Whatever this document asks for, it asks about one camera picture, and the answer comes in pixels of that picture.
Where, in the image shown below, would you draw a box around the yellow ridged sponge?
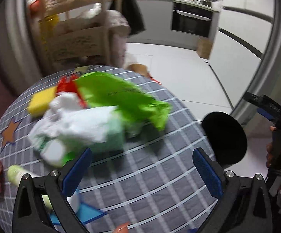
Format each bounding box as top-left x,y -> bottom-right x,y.
27,86 -> 57,117

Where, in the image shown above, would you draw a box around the red snack wrapper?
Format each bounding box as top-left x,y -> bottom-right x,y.
56,74 -> 87,108

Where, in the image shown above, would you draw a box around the green plastic bag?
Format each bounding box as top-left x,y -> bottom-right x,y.
75,72 -> 171,131

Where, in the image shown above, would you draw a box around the light green lotion tube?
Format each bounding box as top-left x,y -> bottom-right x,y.
7,165 -> 38,187

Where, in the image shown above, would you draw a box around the white green bottle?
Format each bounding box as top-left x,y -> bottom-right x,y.
40,139 -> 67,168

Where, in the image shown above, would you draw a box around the green white sponge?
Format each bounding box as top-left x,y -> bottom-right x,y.
61,115 -> 125,158

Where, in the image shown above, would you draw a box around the person left hand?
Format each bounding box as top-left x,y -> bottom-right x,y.
112,222 -> 129,233

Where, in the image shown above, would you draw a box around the black trash bin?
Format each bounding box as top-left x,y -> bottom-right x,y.
201,111 -> 247,169

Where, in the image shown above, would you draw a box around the grey checked tablecloth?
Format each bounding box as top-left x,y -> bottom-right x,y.
0,66 -> 216,232

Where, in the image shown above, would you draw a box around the cardboard box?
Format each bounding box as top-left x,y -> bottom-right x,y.
197,38 -> 213,59

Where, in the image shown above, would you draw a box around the white refrigerator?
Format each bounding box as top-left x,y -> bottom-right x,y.
209,0 -> 275,107

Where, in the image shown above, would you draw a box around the black built-in oven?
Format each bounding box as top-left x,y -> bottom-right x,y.
171,2 -> 213,37

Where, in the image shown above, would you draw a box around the pink floral cloth bag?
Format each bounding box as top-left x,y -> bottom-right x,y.
106,10 -> 131,68

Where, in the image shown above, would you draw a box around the beige plastic storage rack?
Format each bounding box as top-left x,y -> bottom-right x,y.
27,0 -> 121,73

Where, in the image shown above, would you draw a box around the black hanging cloth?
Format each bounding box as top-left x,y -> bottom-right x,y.
107,0 -> 145,37

